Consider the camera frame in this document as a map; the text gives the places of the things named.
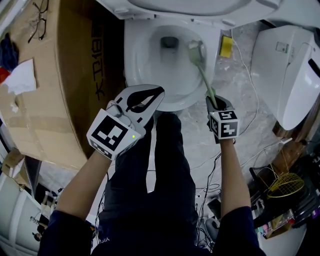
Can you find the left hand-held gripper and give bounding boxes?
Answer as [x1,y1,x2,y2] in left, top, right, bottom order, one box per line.
[86,84,165,161]

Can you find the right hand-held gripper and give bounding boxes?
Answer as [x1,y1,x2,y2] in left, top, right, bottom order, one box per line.
[205,95,240,145]

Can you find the white ceramic toilet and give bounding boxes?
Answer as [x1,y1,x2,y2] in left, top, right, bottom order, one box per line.
[96,0,283,113]

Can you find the green toilet brush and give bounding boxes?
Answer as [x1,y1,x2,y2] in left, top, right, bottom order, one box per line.
[186,39,218,107]

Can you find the person's left forearm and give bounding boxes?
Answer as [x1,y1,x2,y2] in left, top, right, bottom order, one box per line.
[55,149,112,221]

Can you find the person's right forearm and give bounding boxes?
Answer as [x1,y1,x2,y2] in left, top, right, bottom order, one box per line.
[218,139,252,218]

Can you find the white toilet on right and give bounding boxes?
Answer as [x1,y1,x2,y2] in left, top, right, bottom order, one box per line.
[249,23,320,131]

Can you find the yellow sponge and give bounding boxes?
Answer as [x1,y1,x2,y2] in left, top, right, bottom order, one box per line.
[219,35,234,59]

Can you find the person's dark trousers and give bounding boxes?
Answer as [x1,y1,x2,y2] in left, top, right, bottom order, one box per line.
[96,112,203,251]

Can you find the large cardboard box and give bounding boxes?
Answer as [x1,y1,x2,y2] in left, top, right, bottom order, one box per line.
[0,0,127,171]

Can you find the stack of wooden planks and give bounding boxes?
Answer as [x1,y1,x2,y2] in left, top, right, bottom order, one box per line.
[272,120,320,171]

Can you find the white paper sheet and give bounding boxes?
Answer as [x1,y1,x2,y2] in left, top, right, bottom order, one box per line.
[1,58,37,96]

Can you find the dark blue chair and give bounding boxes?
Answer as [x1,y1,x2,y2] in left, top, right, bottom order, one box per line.
[23,156,42,198]

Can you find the black framed glasses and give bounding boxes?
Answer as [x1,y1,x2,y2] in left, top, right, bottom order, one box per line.
[27,0,50,44]

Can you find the black metal rack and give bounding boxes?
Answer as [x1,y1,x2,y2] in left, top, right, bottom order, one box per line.
[249,154,320,229]

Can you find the red bottle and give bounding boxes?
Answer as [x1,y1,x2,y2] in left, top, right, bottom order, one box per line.
[0,66,11,85]

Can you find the blue cloth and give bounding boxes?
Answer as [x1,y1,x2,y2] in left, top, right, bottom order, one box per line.
[0,33,20,72]

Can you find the white cable with adapter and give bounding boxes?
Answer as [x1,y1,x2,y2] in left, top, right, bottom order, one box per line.
[189,137,293,171]

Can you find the yellow wire rack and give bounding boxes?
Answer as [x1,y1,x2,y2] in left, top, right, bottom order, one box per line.
[257,149,305,200]

